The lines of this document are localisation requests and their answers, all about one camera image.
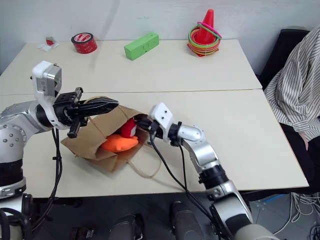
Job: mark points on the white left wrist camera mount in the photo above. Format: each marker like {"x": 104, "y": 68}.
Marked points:
{"x": 40, "y": 71}

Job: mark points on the white plastic packet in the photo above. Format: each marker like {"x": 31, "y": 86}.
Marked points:
{"x": 47, "y": 47}

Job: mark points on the red tape roll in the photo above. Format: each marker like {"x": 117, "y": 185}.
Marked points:
{"x": 85, "y": 47}

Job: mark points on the stacked colourful plastic rings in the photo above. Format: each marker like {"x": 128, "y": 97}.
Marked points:
{"x": 200, "y": 48}

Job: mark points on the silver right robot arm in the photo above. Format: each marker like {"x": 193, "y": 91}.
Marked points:
{"x": 200, "y": 150}

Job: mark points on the green rectangular box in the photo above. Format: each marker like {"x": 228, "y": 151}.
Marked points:
{"x": 140, "y": 47}

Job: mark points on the blue tape strip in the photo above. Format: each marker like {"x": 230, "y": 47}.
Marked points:
{"x": 273, "y": 198}

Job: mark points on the person in striped shirt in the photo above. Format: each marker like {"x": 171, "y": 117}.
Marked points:
{"x": 300, "y": 75}

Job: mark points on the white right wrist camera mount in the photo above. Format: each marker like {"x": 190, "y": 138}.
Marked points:
{"x": 161, "y": 113}

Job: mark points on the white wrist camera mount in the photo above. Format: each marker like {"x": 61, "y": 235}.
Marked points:
{"x": 161, "y": 113}
{"x": 40, "y": 71}

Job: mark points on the small red object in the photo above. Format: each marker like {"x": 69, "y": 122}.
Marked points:
{"x": 50, "y": 40}

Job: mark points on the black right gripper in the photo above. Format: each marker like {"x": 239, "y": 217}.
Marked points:
{"x": 150, "y": 125}

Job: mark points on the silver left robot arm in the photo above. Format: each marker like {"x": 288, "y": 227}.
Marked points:
{"x": 15, "y": 125}

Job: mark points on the red plush toy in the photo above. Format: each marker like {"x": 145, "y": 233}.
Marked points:
{"x": 126, "y": 130}

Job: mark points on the brown paper bag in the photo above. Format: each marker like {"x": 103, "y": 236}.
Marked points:
{"x": 87, "y": 140}

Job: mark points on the black chair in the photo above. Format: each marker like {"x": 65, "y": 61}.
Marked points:
{"x": 282, "y": 55}

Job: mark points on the orange plush toy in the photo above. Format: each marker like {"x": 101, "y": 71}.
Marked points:
{"x": 117, "y": 143}

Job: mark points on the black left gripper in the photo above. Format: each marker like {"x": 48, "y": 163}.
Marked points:
{"x": 65, "y": 107}

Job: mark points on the red plastic cone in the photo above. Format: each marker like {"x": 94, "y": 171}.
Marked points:
{"x": 208, "y": 20}

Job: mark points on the dark rounded shape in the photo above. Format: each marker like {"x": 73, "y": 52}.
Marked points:
{"x": 127, "y": 227}
{"x": 182, "y": 222}

